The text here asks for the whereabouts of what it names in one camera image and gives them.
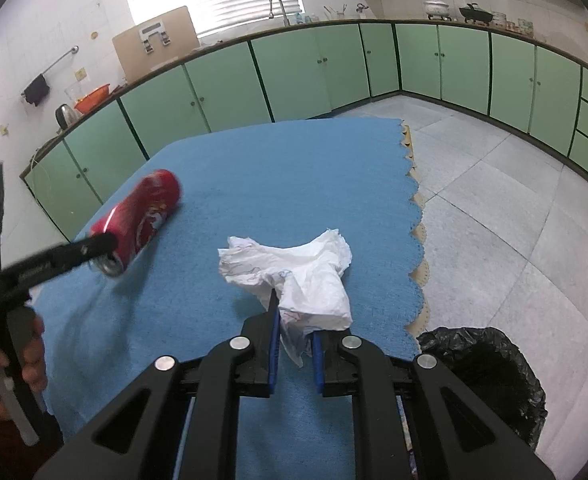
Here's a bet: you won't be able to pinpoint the white tissue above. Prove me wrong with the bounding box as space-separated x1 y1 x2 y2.
218 229 352 367

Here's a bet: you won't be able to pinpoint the crushed red soda can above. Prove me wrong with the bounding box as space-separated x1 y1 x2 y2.
88 169 181 278

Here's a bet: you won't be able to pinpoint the black trash bag bin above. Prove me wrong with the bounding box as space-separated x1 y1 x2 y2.
418 327 548 448

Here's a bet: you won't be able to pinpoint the green lower kitchen cabinets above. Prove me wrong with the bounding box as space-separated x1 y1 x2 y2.
21 21 588 238

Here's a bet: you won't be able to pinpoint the person's left hand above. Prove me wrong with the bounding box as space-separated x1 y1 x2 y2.
0 314 49 421

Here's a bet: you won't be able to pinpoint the blue scalloped table cloth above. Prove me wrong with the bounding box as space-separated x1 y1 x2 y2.
36 117 424 479

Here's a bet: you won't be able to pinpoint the steel electric kettle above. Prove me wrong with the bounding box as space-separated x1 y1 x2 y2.
54 104 81 131

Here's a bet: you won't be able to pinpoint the dark hanging towel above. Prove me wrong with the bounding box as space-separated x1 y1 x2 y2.
22 74 50 106

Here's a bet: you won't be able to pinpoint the orange plastic basin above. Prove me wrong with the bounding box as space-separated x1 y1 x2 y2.
75 84 110 115

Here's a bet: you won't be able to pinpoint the metal towel bar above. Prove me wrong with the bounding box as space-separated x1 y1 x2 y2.
39 44 79 75

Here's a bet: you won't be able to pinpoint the cardboard box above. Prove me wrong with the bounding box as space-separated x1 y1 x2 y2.
112 6 200 84

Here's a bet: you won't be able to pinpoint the chrome sink faucet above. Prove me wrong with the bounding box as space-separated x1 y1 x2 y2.
268 0 291 27

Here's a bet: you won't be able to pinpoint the white cooking pot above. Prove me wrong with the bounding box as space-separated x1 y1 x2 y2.
423 0 451 21

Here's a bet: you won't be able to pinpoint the black wok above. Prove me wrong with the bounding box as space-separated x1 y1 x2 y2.
459 3 494 25

